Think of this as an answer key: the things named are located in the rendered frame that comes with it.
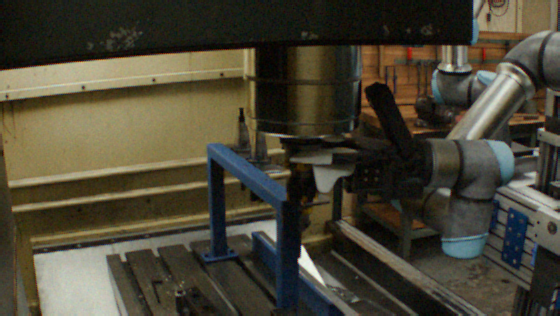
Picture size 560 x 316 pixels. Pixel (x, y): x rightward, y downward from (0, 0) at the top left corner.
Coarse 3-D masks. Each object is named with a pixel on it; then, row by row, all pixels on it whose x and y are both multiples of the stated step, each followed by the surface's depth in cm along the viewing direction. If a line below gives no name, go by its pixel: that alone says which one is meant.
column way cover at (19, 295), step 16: (0, 144) 78; (0, 160) 76; (0, 176) 73; (0, 192) 70; (0, 208) 67; (0, 224) 64; (0, 240) 61; (16, 240) 83; (0, 256) 58; (16, 256) 78; (0, 272) 56; (16, 272) 73; (0, 288) 53; (16, 288) 68; (0, 304) 50; (16, 304) 64
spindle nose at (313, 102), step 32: (256, 64) 71; (288, 64) 69; (320, 64) 69; (352, 64) 71; (256, 96) 72; (288, 96) 70; (320, 96) 70; (352, 96) 72; (256, 128) 74; (288, 128) 71; (320, 128) 71; (352, 128) 74
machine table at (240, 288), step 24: (240, 240) 169; (120, 264) 151; (144, 264) 152; (168, 264) 152; (192, 264) 153; (216, 264) 153; (240, 264) 159; (264, 264) 153; (120, 288) 138; (144, 288) 138; (168, 288) 139; (216, 288) 146; (240, 288) 140; (264, 288) 142; (168, 312) 128; (240, 312) 130; (264, 312) 129; (312, 312) 129
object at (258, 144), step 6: (258, 132) 133; (252, 138) 134; (258, 138) 133; (264, 138) 134; (252, 144) 134; (258, 144) 133; (264, 144) 134; (252, 150) 134; (258, 150) 134; (264, 150) 134; (252, 156) 134; (258, 156) 134; (264, 156) 134
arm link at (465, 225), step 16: (448, 192) 91; (432, 208) 91; (448, 208) 87; (464, 208) 84; (480, 208) 83; (432, 224) 91; (448, 224) 87; (464, 224) 84; (480, 224) 84; (448, 240) 87; (464, 240) 85; (480, 240) 85; (448, 256) 88; (464, 256) 86
